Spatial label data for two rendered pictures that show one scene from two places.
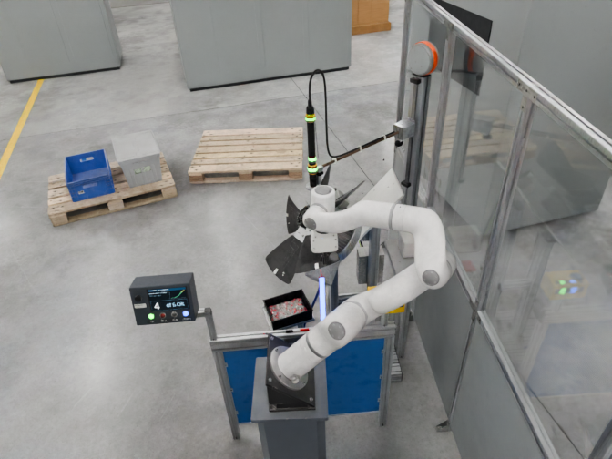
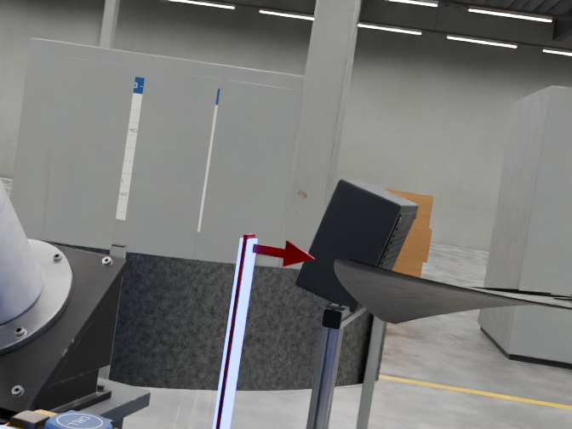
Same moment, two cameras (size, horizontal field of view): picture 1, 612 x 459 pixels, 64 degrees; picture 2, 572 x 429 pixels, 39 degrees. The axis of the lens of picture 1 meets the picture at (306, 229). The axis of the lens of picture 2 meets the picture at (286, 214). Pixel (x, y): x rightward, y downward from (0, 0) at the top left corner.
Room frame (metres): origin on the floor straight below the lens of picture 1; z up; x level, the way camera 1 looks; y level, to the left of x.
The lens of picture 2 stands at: (1.86, -0.74, 1.25)
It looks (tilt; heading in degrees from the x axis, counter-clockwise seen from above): 3 degrees down; 107
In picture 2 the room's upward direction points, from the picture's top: 8 degrees clockwise
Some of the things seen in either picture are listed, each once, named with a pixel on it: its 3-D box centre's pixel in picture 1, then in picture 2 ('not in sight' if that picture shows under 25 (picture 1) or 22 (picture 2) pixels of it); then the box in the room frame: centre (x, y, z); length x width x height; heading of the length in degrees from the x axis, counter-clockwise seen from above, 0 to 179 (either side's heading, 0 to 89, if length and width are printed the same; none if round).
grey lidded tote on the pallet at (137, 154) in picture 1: (138, 158); not in sight; (4.52, 1.68, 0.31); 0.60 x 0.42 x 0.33; 21
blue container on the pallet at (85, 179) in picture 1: (89, 174); not in sight; (4.34, 2.16, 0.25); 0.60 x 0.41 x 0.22; 21
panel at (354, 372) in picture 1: (306, 382); not in sight; (1.59, 0.04, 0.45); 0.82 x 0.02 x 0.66; 92
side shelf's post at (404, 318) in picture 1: (405, 311); not in sight; (2.09, -0.59, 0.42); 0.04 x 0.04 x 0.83; 2
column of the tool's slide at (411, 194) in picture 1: (406, 220); not in sight; (2.39, -0.62, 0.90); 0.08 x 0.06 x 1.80; 37
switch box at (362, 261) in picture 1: (370, 265); not in sight; (2.20, -0.37, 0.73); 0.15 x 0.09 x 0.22; 92
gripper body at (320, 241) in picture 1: (323, 237); not in sight; (1.45, -0.07, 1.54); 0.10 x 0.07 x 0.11; 92
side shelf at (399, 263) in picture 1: (412, 259); not in sight; (2.09, -0.59, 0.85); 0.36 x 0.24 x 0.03; 2
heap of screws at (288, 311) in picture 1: (287, 311); not in sight; (1.76, 0.12, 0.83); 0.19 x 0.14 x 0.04; 108
